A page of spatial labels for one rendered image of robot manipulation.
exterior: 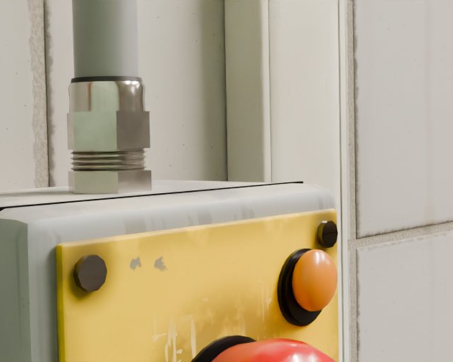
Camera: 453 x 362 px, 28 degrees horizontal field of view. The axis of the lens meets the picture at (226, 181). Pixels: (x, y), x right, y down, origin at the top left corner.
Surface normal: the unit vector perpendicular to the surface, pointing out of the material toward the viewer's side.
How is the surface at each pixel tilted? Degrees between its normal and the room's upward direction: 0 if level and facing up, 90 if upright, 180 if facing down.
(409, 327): 90
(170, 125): 90
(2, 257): 90
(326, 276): 85
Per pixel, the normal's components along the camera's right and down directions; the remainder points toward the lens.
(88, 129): -0.21, 0.06
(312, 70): 0.75, 0.02
